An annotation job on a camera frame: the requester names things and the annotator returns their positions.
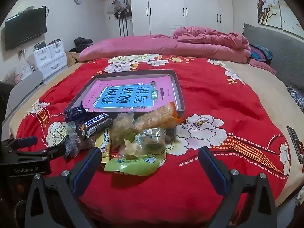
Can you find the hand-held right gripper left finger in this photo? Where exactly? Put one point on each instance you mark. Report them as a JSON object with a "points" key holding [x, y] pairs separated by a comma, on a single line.
{"points": [[86, 168]]}

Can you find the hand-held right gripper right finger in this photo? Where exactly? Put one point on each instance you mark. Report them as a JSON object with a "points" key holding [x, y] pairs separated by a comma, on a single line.
{"points": [[211, 171]]}

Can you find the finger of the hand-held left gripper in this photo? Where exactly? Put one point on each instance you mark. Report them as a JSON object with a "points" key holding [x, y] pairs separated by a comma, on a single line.
{"points": [[26, 141], [54, 151]]}

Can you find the clear candy packet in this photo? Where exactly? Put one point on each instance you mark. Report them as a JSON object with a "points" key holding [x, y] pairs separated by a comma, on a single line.
{"points": [[74, 143]]}

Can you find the yellow wafer packet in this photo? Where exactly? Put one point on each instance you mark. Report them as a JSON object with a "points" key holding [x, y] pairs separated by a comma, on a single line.
{"points": [[106, 146]]}

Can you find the blue biscuit packet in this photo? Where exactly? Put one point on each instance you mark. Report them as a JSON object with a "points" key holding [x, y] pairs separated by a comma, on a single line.
{"points": [[74, 114]]}

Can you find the dark chocolate bar blue label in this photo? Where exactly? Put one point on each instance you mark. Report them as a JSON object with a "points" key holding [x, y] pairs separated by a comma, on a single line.
{"points": [[97, 124]]}

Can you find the light green cake packet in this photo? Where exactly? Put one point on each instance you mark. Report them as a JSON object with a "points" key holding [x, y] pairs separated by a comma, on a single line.
{"points": [[133, 165]]}

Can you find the clear pastry packet orange print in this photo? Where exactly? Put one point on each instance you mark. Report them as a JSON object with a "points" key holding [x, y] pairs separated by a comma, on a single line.
{"points": [[121, 129]]}

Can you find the small clear green label pastry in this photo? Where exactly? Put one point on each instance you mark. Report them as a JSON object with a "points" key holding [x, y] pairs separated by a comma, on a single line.
{"points": [[150, 137]]}

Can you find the orange cracker packet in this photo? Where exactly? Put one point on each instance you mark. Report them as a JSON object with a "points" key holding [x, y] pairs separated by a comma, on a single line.
{"points": [[156, 116]]}

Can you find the cardboard box tray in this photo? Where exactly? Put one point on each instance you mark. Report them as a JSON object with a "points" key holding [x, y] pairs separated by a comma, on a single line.
{"points": [[178, 92]]}

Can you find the clear packet pale cookies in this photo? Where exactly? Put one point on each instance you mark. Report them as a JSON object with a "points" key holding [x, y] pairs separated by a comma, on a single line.
{"points": [[132, 150]]}

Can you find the grey chair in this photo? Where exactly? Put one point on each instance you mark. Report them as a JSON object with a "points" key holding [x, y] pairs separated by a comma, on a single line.
{"points": [[23, 86]]}

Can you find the pink book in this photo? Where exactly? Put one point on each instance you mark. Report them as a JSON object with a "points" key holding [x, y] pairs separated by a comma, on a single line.
{"points": [[95, 92]]}

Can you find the red floral blanket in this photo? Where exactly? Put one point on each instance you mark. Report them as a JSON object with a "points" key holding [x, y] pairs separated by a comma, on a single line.
{"points": [[213, 92]]}

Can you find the black phone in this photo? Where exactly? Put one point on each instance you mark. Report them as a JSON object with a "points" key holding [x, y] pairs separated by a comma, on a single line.
{"points": [[295, 143]]}

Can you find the white drawer cabinet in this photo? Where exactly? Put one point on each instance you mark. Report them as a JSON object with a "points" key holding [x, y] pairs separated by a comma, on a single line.
{"points": [[51, 57]]}

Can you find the brown knit blanket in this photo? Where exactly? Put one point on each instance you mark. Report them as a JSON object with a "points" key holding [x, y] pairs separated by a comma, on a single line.
{"points": [[72, 58]]}

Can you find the dark clothes pile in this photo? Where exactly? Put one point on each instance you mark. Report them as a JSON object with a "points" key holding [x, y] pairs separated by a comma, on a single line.
{"points": [[82, 44]]}

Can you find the grey patterned cloth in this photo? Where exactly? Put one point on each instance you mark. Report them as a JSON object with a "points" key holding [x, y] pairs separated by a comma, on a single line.
{"points": [[296, 98]]}

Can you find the mauve cloth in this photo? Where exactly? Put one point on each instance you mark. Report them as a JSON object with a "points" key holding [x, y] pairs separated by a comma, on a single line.
{"points": [[261, 67]]}

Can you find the colourful cloth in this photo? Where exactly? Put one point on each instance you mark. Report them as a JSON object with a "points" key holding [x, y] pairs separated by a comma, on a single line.
{"points": [[260, 52]]}

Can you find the crumpled pink quilt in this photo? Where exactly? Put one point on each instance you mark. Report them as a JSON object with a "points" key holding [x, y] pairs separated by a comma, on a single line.
{"points": [[211, 38]]}

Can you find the grey padded headboard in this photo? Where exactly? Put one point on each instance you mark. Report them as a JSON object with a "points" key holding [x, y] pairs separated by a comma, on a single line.
{"points": [[285, 59]]}

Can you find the coat rack with bags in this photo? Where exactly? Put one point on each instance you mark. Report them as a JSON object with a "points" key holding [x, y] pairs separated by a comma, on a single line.
{"points": [[120, 9]]}

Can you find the white wardrobe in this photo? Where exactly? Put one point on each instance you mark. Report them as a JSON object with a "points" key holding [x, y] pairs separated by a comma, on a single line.
{"points": [[178, 4]]}

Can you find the black wall television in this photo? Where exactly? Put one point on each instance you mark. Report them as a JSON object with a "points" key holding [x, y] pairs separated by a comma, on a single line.
{"points": [[25, 28]]}

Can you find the floral wall painting panel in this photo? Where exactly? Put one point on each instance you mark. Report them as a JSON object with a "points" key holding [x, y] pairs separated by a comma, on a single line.
{"points": [[266, 2], [291, 16]]}

